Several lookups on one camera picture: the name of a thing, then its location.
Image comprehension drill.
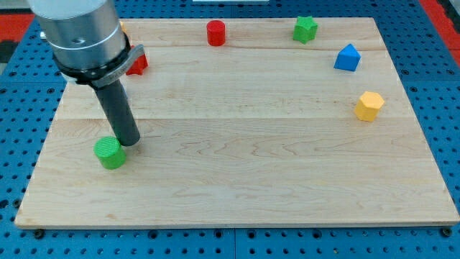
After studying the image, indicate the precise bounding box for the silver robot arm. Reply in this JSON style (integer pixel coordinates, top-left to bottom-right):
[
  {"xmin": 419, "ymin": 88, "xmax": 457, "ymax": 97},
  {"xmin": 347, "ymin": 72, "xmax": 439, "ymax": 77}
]
[{"xmin": 27, "ymin": 0, "xmax": 144, "ymax": 88}]

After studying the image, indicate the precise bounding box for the blue triangle block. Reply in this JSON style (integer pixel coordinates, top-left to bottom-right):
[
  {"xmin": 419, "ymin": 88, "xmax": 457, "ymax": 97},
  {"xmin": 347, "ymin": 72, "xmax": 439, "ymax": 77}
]
[{"xmin": 333, "ymin": 44, "xmax": 362, "ymax": 72}]

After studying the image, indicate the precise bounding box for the wooden board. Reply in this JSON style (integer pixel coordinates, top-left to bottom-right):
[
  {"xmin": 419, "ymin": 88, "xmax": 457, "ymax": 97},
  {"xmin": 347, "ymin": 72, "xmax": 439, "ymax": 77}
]
[{"xmin": 15, "ymin": 17, "xmax": 459, "ymax": 230}]

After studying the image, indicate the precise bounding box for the red cylinder block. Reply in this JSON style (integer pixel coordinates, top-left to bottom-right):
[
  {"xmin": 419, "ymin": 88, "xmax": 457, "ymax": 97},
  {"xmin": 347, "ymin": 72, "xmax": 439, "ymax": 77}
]
[{"xmin": 206, "ymin": 20, "xmax": 226, "ymax": 47}]

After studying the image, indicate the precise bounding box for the red star block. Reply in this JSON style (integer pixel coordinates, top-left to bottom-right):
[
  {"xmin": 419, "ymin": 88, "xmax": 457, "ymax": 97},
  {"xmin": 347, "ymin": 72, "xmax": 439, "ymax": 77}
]
[{"xmin": 125, "ymin": 45, "xmax": 149, "ymax": 76}]

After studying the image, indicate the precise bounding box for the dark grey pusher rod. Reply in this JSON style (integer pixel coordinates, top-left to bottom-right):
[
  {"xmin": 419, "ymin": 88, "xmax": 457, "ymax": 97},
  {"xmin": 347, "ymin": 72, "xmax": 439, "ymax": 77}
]
[{"xmin": 95, "ymin": 80, "xmax": 140, "ymax": 146}]

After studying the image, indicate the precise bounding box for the green cylinder block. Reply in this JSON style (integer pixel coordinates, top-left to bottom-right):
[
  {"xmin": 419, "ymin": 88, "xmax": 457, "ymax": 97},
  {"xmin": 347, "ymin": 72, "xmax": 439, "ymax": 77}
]
[{"xmin": 93, "ymin": 137, "xmax": 127, "ymax": 170}]

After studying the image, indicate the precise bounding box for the green star block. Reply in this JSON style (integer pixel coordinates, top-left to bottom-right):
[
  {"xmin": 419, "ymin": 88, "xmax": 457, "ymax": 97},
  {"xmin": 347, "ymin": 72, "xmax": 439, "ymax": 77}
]
[{"xmin": 293, "ymin": 16, "xmax": 318, "ymax": 44}]

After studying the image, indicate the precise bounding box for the yellow hexagon block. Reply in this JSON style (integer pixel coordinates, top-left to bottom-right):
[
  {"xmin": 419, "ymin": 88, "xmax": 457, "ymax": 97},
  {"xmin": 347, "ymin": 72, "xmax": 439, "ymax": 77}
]
[{"xmin": 354, "ymin": 91, "xmax": 385, "ymax": 122}]

